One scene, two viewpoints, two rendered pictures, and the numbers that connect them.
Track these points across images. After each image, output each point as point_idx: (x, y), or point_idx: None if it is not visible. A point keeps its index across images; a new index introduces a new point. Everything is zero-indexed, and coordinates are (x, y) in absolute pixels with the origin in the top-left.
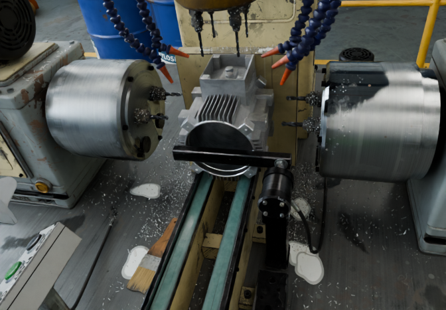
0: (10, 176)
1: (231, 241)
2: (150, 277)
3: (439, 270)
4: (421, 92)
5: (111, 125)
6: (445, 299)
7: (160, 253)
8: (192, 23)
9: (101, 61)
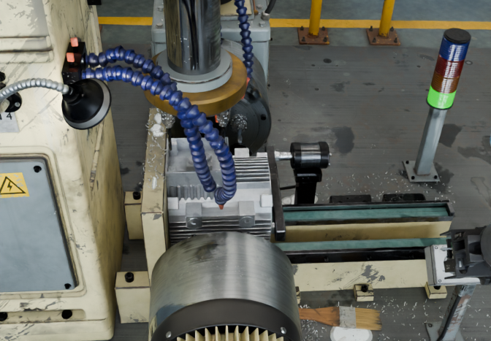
0: (442, 247)
1: (335, 212)
2: (363, 310)
3: (278, 135)
4: (239, 45)
5: (291, 266)
6: (300, 135)
7: (334, 311)
8: (229, 118)
9: (210, 272)
